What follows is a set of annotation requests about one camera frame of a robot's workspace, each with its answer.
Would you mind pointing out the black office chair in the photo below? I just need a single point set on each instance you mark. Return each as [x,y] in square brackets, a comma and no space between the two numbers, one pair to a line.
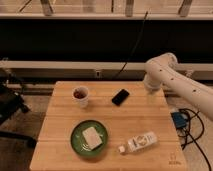
[10,102]

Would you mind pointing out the black eraser block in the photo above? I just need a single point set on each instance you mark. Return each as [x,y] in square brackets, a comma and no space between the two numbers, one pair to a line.
[120,97]

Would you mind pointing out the white paper cup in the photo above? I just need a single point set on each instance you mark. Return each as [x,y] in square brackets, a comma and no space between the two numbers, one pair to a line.
[81,95]

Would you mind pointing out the clear plastic bottle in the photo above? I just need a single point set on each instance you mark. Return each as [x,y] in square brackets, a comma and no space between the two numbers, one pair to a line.
[138,143]

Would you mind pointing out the green plate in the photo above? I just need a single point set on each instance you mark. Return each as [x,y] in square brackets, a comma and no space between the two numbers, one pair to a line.
[79,144]

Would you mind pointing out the white wall outlet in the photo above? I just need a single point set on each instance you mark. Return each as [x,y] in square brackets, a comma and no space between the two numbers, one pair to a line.
[98,73]

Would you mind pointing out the blue connector box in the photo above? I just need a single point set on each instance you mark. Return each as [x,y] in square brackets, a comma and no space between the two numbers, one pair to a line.
[178,120]

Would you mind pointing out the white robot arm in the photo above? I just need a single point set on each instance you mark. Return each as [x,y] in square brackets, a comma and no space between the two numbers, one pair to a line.
[161,70]

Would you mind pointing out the white sponge block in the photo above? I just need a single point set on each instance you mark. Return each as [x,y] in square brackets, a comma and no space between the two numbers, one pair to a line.
[92,137]

